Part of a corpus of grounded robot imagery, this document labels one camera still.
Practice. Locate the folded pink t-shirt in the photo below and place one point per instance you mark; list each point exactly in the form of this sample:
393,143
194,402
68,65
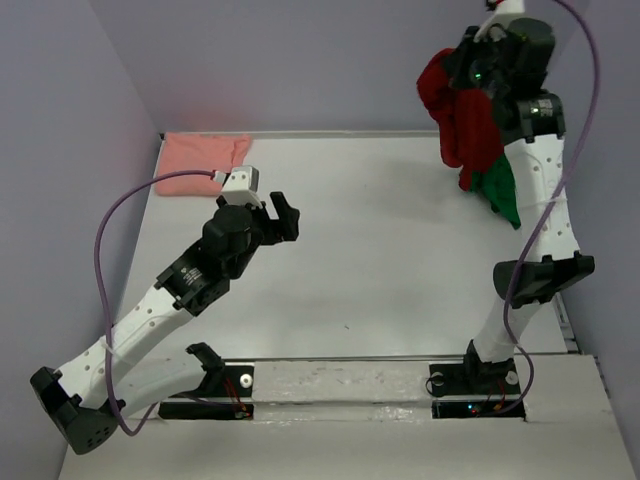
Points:
204,152

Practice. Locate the red t-shirt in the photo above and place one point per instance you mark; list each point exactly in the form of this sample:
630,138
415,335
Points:
469,139

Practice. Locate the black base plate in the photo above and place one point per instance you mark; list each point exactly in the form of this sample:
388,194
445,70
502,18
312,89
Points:
455,397
226,399

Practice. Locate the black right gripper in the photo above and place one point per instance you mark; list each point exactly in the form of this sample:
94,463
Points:
456,63

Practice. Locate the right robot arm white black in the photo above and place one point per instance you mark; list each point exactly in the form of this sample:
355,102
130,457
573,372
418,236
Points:
532,129

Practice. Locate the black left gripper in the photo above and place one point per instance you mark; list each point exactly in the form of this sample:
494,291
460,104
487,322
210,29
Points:
284,229

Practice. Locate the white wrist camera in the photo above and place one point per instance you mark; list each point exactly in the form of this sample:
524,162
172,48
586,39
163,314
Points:
501,12
240,186

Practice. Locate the green t-shirt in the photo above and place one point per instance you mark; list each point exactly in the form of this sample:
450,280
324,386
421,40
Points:
498,187

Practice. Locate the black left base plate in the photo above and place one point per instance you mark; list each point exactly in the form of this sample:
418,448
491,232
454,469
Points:
226,399

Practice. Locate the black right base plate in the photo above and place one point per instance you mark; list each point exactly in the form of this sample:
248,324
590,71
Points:
455,397

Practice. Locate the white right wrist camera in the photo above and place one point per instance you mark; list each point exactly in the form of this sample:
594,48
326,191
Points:
501,12

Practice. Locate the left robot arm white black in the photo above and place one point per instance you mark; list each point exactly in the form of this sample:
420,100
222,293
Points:
79,396

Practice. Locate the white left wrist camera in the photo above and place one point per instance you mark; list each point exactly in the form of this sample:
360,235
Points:
240,186

